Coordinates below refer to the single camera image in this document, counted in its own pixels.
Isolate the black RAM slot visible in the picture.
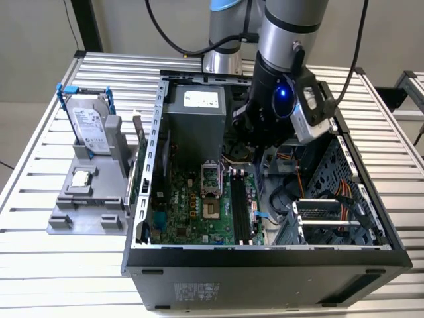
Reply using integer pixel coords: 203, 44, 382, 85
238, 169, 249, 245
231, 169, 239, 245
234, 169, 243, 245

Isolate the blue RAM stick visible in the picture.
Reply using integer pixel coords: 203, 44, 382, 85
70, 197, 117, 203

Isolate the grey power supply unit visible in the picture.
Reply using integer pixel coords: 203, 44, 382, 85
161, 84, 228, 166

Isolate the metal socket cover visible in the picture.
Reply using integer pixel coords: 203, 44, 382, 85
200, 158, 223, 198

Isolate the CPU socket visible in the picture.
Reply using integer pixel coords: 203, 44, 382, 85
201, 197, 222, 220

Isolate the black case fan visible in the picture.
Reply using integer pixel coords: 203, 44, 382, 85
155, 131, 173, 186

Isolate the perforated metal disk bay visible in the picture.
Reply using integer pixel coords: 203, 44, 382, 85
274, 197, 382, 248

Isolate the green motherboard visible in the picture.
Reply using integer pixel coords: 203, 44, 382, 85
148, 164, 266, 246

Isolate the small aluminium slat table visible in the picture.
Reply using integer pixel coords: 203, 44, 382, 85
392, 70, 424, 122

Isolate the teal board connector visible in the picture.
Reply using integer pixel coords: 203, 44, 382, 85
152, 212, 167, 231

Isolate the black PC case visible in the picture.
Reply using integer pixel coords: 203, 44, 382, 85
119, 68, 414, 312

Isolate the grey parts rack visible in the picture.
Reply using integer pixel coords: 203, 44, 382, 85
46, 114, 142, 236

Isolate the hard disk in blue carrier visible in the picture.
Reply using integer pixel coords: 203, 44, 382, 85
55, 82, 116, 156

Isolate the silver CPU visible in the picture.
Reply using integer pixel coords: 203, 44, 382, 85
72, 170, 91, 187

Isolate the silver camera in black bracket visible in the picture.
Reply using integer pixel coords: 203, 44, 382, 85
291, 75, 335, 144

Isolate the locking lever wire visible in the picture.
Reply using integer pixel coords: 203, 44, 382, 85
219, 164, 229, 196

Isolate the orange wire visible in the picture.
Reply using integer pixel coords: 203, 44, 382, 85
295, 166, 306, 201

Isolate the thick black camera cable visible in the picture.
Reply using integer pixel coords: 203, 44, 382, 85
144, 0, 260, 56

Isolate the black looped cable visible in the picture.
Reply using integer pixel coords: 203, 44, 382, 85
268, 183, 296, 221

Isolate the red yellow power wire bundle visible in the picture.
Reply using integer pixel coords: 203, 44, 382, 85
335, 180, 354, 222

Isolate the black table connector bracket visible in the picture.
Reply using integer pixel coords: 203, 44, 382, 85
374, 86, 409, 110

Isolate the thin black camera cable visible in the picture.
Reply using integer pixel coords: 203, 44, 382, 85
333, 0, 370, 109

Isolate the black frame post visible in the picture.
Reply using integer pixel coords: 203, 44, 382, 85
70, 0, 104, 54

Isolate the thin black wall cable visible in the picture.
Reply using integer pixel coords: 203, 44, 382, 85
64, 0, 81, 50

